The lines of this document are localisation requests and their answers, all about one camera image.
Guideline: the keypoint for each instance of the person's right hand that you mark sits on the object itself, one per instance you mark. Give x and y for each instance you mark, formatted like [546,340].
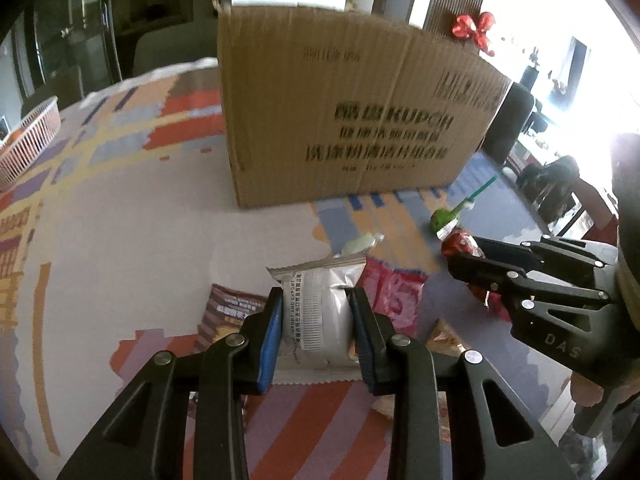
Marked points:
[586,391]

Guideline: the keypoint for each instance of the dark green bag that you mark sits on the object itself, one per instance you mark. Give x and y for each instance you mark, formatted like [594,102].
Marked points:
[550,185]

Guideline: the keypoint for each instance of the red snack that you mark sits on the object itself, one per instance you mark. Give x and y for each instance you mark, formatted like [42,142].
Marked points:
[457,245]

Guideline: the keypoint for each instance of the red white low cabinet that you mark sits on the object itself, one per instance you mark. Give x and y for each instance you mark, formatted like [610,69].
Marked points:
[602,220]

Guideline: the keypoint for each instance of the brown cardboard box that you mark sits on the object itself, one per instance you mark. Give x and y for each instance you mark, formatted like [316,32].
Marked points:
[325,85]

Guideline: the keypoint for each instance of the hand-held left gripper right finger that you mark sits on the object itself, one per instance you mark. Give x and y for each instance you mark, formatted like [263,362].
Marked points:
[362,355]

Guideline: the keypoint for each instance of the silver snack packet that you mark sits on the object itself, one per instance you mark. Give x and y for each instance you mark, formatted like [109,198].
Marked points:
[320,300]

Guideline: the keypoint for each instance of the grey dining chair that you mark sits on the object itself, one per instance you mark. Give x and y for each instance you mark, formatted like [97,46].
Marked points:
[170,50]

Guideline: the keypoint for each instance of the pink plastic basket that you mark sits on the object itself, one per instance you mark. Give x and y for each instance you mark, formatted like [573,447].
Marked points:
[30,145]

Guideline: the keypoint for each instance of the dark dining chair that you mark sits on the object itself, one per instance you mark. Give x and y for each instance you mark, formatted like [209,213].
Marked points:
[510,120]

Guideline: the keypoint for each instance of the black framed glass door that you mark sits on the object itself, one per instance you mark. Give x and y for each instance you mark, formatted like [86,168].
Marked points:
[65,30]

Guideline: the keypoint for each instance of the green lollipop toy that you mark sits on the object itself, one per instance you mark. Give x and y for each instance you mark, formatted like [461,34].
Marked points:
[442,217]

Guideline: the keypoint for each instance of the pale green wrapped candy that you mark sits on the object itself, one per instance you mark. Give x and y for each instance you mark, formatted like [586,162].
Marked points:
[361,243]

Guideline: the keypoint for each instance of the pile of oranges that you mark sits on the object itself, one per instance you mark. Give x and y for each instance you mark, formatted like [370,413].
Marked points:
[12,136]

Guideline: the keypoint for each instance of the red bow balloon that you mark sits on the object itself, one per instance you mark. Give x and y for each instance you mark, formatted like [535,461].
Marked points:
[472,27]

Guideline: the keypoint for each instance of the brown snack packet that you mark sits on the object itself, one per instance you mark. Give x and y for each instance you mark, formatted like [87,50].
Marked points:
[225,305]

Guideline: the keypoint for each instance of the orange triangular snack packet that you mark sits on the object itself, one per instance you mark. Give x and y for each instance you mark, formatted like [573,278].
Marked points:
[445,337]

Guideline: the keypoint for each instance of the red pink snack packet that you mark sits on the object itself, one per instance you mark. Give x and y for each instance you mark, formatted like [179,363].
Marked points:
[395,295]

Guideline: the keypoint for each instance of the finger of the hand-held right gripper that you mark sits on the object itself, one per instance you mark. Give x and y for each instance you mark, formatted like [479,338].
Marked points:
[550,252]
[500,280]

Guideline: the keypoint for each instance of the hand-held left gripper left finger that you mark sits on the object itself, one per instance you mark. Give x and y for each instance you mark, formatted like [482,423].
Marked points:
[270,340]

